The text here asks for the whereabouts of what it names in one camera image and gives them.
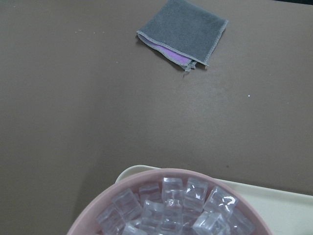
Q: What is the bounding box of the pile of clear ice cubes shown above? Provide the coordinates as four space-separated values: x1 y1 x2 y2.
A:
96 177 255 235

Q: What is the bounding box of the pink bowl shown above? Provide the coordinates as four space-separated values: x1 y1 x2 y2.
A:
68 165 272 235

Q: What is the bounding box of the grey folded cloth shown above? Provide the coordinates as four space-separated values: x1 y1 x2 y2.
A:
136 0 228 72

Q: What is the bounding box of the cream rectangular tray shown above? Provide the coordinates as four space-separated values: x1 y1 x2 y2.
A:
116 165 313 235

